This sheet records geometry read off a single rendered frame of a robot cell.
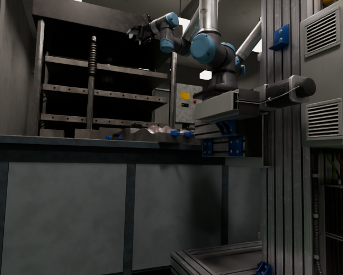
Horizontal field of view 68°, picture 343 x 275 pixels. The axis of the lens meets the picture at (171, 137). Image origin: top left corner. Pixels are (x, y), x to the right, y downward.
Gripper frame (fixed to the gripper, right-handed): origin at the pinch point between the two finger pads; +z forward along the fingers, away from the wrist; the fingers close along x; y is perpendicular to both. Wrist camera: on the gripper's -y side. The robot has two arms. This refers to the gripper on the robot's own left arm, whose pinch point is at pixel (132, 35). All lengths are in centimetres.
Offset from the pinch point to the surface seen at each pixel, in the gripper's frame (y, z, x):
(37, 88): 25, 91, -17
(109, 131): 47, 70, 41
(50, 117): 44, 93, -2
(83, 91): 16, 84, 17
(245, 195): 88, -41, 84
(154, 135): 59, -11, 19
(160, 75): -16, 52, 77
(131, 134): 57, 16, 23
